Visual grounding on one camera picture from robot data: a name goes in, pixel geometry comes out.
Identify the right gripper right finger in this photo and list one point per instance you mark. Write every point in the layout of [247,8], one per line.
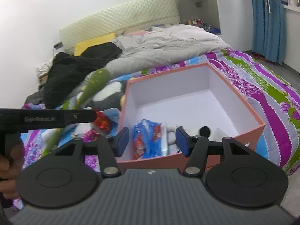
[193,148]

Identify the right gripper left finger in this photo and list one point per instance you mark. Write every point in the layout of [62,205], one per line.
[109,149]

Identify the small panda plush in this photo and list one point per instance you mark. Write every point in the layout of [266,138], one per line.
[203,131]

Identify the red snack wrapper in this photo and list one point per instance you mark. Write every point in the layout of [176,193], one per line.
[102,122]

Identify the blue plastic snack bag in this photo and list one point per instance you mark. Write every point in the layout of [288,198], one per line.
[150,140]

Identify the white hair scrunchie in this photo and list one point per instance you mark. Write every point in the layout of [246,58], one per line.
[171,139]

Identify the blue face mask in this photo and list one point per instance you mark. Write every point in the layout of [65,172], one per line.
[113,114]

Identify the person's left hand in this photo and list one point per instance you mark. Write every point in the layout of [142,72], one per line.
[10,171]

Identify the orange cardboard box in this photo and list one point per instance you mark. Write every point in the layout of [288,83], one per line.
[191,97]

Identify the grey penguin plush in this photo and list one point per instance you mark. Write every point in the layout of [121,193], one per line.
[110,96]

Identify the green plush stick toy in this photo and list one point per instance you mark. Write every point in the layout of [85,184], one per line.
[96,82]

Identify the black clothing pile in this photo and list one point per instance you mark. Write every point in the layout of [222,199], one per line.
[68,71]

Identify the colourful striped bedsheet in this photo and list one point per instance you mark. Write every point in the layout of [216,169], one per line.
[272,97]

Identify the yellow pillow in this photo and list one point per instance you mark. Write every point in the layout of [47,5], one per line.
[82,46]

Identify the grey duvet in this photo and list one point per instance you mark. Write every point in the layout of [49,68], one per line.
[163,46]

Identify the bottles on shelf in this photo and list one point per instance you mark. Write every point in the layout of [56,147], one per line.
[197,22]

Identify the cream padded headboard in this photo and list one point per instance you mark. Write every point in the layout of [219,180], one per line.
[119,18]

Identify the blue curtain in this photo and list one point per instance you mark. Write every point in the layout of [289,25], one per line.
[269,30]

